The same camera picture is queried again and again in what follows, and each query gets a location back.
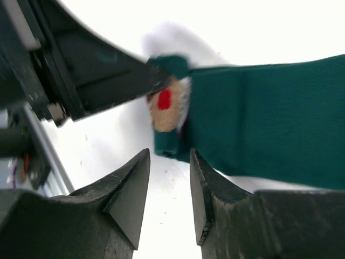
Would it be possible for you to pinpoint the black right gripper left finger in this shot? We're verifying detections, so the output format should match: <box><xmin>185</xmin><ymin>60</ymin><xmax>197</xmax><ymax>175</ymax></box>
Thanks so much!
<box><xmin>1</xmin><ymin>149</ymin><xmax>150</xmax><ymax>259</ymax></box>

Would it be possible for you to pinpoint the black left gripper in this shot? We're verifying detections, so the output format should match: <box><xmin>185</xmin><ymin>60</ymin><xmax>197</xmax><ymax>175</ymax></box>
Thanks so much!
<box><xmin>1</xmin><ymin>1</ymin><xmax>172</xmax><ymax>125</ymax></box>

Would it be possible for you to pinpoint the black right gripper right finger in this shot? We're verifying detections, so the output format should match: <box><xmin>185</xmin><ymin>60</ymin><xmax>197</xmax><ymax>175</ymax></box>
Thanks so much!
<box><xmin>190</xmin><ymin>150</ymin><xmax>344</xmax><ymax>258</ymax></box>

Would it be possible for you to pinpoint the dark green reindeer sock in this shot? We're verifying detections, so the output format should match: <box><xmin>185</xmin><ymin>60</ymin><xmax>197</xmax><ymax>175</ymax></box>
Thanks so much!
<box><xmin>149</xmin><ymin>55</ymin><xmax>344</xmax><ymax>189</ymax></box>

